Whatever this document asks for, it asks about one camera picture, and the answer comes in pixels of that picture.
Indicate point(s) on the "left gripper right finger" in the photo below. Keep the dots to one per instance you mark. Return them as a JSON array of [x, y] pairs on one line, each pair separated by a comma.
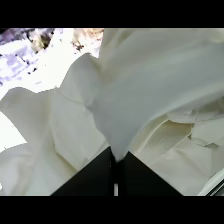
[[143, 180]]

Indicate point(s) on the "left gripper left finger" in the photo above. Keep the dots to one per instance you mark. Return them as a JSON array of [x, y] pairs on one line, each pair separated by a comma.
[[91, 178]]

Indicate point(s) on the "white shirt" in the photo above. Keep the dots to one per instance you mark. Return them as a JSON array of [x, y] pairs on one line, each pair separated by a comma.
[[143, 86]]

